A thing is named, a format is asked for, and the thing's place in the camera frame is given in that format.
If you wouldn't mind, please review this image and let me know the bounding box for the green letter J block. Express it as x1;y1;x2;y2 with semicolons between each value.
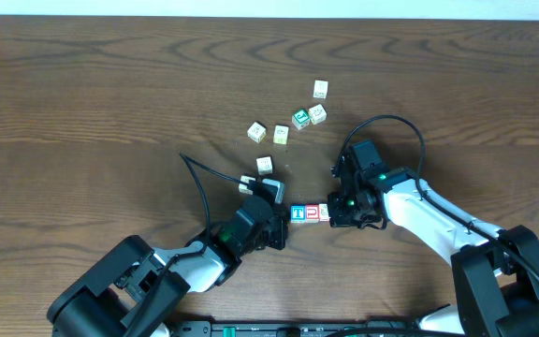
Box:
292;109;311;130

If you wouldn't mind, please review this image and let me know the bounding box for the plain wooden block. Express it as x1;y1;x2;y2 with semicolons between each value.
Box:
313;80;328;99
319;203;330;222

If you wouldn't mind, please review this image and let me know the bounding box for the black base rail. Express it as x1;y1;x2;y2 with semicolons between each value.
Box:
168;320;415;337

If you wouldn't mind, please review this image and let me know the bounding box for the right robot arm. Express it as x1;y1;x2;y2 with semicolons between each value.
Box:
328;163;539;336

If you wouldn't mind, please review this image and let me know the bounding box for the yellow tinted wooden block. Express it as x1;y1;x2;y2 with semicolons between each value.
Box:
273;125;289;145

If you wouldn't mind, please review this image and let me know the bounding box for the red letter U block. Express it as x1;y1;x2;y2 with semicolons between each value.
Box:
304;204;321;223

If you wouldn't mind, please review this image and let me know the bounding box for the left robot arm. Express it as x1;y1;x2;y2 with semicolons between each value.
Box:
47;198;288;337

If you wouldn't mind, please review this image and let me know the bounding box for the wooden block left upper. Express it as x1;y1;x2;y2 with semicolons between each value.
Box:
247;122;267;143

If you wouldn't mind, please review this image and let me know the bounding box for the wooden block beside green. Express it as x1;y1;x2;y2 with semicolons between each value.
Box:
308;104;327;125

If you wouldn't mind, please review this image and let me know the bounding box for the wooden block centre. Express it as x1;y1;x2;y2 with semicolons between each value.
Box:
256;156;273;175

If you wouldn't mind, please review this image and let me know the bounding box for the wooden block lower left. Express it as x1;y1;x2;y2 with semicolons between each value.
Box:
238;175;256;195

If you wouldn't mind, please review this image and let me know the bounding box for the right black cable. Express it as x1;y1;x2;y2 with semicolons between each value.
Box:
334;114;539;324

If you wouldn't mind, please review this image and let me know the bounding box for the blue letter T block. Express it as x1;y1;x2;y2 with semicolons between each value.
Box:
290;205;306;223

